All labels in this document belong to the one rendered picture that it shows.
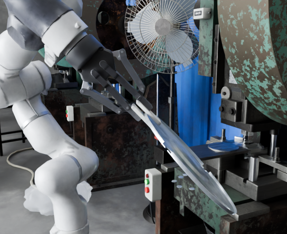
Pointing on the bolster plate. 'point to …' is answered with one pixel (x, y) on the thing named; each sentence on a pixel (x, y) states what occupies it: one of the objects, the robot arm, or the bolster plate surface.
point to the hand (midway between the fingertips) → (146, 114)
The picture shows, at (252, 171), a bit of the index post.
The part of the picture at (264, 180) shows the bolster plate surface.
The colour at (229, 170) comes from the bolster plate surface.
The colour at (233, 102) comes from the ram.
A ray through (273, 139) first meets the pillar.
